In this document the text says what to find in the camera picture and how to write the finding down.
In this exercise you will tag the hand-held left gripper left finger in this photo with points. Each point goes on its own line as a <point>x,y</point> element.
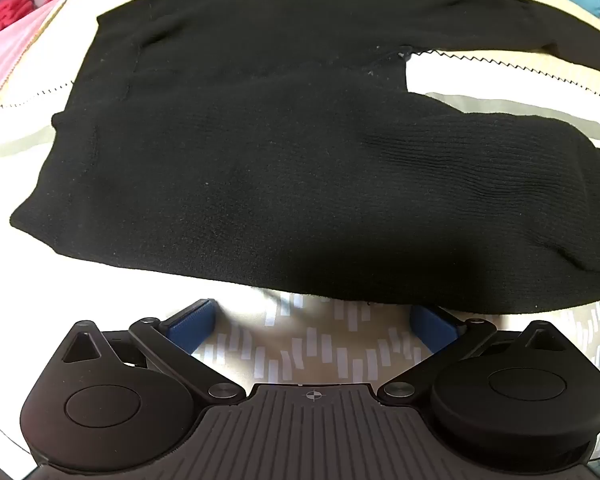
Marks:
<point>196,324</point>

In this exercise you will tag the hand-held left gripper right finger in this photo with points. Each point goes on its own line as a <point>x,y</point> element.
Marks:
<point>429,331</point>

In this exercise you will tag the black pants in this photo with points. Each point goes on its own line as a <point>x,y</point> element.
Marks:
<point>260,150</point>

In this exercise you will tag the patchwork bedspread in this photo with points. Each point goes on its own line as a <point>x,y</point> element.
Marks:
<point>290,345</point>

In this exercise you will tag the pink striped sheet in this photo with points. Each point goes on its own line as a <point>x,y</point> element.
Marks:
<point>2,60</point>

